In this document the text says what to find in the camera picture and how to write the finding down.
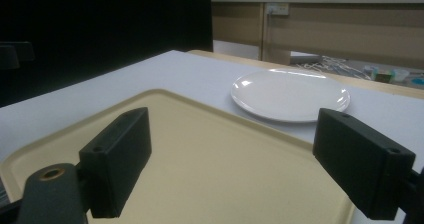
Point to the beige plastic tray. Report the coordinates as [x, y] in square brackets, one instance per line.
[213, 170]

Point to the small clear plastic containers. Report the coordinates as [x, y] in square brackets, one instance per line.
[390, 74]

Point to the white wall socket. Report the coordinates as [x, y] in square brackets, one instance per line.
[277, 8]

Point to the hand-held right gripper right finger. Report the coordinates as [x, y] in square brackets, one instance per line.
[360, 160]

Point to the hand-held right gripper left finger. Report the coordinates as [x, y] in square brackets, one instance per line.
[116, 157]

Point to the white round plate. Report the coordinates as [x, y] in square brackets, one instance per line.
[289, 95]

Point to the black curtain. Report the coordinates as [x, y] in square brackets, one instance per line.
[100, 34]

